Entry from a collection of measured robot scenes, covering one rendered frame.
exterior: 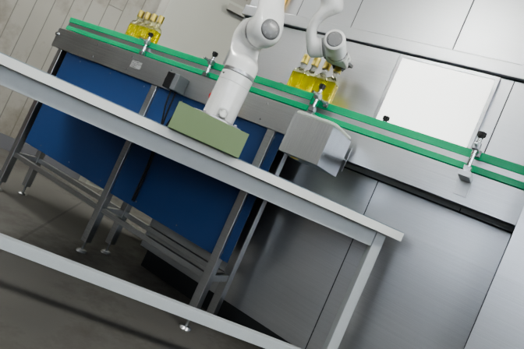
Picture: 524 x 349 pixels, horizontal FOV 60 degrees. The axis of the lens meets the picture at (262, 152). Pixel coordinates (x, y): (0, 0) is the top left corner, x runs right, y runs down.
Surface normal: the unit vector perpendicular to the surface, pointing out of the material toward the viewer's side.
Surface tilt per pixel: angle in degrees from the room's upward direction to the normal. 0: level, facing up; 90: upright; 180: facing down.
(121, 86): 90
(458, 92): 90
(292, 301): 90
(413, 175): 90
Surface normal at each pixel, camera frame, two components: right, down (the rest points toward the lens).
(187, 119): 0.16, 0.03
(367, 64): -0.44, -0.24
